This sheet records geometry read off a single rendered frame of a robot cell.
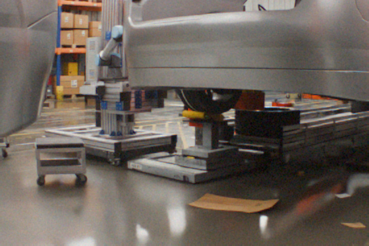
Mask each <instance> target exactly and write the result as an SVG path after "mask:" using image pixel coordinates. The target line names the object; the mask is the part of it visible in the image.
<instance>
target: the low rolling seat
mask: <svg viewBox="0 0 369 246"><path fill-rule="evenodd" d="M35 151H36V170H37V175H38V178H37V179H36V183H37V184H38V185H40V186H43V185H44V184H45V176H46V175H51V174H56V175H60V174H68V173H69V174H75V176H76V177H78V182H79V183H81V184H85V183H86V182H87V177H86V176H85V175H84V174H83V173H86V160H85V147H84V143H83V142H82V141H81V139H80V137H61V138H51V137H47V138H36V139H35ZM46 152H69V153H70V152H77V158H67V159H61V158H57V159H46V160H44V159H40V153H46ZM81 153H82V159H81Z"/></svg>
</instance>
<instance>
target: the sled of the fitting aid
mask: <svg viewBox="0 0 369 246"><path fill-rule="evenodd" d="M244 154H245V153H241V152H236V153H232V154H224V155H220V156H217V157H213V158H202V157H197V156H189V155H185V154H183V155H178V156H175V165H180V166H186V167H191V168H197V169H204V170H208V169H214V168H220V167H223V166H229V165H233V164H236V163H240V162H244Z"/></svg>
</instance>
